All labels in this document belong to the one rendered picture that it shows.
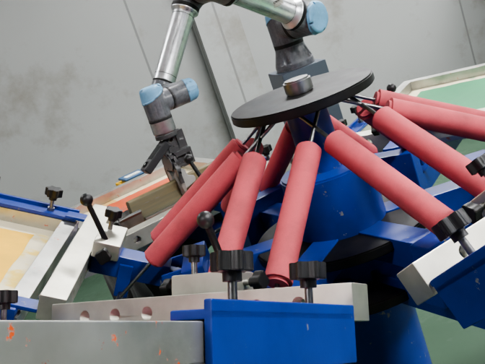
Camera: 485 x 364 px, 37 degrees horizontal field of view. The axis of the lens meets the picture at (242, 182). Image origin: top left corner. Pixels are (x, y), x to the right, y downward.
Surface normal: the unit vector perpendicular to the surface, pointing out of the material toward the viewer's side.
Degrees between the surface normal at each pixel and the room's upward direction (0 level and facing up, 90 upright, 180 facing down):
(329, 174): 0
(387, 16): 90
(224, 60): 90
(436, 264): 58
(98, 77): 90
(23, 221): 90
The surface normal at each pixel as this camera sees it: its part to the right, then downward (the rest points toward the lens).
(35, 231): 0.23, -0.94
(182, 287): -0.56, -0.16
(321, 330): 0.83, -0.14
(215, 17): 0.26, 0.18
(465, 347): -0.32, -0.91
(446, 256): 0.25, -0.43
